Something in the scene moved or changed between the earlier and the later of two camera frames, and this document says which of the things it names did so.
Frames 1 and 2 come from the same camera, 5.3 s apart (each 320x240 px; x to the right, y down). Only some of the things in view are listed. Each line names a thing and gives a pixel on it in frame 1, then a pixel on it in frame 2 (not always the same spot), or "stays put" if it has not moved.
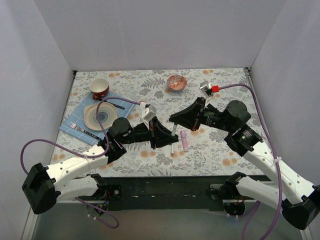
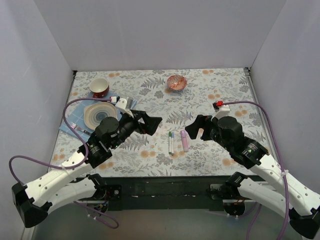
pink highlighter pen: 183,135 stays put
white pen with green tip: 174,130 to 170,138
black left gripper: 152,133 to 139,121
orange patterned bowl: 176,83 stays put
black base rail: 167,193 stays put
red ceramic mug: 100,88 stays put
